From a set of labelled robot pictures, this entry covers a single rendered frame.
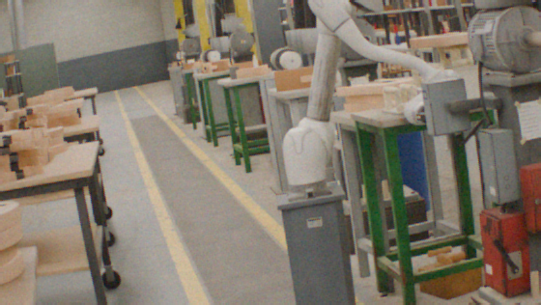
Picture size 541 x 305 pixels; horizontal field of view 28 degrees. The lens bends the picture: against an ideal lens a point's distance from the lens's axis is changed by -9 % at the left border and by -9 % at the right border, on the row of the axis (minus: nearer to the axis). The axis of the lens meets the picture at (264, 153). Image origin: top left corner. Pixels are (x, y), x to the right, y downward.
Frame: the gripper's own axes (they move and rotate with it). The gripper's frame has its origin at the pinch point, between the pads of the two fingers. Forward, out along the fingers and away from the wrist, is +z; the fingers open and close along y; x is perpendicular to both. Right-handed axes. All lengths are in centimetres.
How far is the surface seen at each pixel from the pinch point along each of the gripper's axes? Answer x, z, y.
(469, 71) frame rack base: 11, -76, -42
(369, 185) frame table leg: -39, -119, 6
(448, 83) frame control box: 13.5, 15.7, -0.9
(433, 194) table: -59, -174, -43
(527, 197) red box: -29, 50, -16
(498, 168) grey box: -17.9, 40.1, -9.1
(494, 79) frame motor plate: 13.7, 32.1, -14.8
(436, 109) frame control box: 4.6, 15.6, 5.9
